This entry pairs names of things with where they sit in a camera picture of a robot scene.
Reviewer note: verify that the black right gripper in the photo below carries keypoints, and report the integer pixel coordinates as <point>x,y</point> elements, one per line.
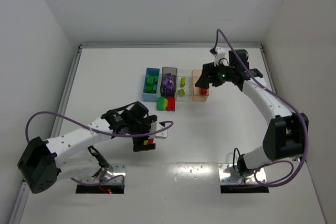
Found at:
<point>210,73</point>

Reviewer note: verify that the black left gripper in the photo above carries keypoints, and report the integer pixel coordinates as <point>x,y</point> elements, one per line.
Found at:
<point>143,136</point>

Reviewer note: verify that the lime red lego pair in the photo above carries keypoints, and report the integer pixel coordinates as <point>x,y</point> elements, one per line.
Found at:
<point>149,142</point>

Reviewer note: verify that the red flower lego brick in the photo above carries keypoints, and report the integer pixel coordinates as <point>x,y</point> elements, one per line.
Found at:
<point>203,91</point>

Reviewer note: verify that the purple butterfly lego brick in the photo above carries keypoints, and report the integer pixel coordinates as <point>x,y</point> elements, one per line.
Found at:
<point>168,85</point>

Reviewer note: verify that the purple rounded lego brick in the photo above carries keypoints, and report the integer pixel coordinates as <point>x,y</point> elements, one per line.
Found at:
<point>167,91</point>

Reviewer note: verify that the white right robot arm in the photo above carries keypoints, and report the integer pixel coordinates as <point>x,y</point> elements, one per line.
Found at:
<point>285,134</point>

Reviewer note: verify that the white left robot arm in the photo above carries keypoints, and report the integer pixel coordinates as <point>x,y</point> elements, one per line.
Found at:
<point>74,156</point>

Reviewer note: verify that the amber transparent container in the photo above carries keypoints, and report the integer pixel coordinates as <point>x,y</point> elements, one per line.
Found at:
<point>196,73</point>

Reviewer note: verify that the clear transparent container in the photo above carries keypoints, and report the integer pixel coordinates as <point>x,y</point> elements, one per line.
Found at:
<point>188,86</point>

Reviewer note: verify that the smoky grey container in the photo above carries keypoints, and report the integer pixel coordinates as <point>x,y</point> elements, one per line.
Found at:
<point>171,70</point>

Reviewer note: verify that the green red lego stack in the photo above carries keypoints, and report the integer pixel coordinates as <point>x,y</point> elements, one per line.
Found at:
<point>166,104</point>

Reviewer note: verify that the blue container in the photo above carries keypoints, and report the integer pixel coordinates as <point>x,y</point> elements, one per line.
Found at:
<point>146,96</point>

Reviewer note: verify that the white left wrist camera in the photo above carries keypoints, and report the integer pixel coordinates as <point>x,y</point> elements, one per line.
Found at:
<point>156,126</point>

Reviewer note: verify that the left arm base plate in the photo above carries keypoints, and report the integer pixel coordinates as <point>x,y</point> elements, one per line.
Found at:
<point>114,175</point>

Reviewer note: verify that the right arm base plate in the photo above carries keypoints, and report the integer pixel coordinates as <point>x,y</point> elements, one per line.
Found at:
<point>229,176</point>

